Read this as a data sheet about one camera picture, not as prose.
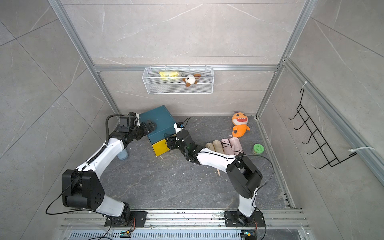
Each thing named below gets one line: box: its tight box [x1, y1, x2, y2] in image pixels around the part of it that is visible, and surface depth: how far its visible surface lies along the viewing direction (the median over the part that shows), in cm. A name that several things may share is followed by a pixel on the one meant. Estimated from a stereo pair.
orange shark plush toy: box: [232, 112, 250, 138], surface depth 109 cm
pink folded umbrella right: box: [229, 137, 244, 156], surface depth 100 cm
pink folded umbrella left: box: [221, 138, 235, 156], surface depth 100 cm
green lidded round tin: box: [252, 143, 265, 156], surface depth 97 cm
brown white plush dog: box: [182, 73, 201, 87], surface depth 87 cm
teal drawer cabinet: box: [139, 105, 176, 145], surface depth 87 cm
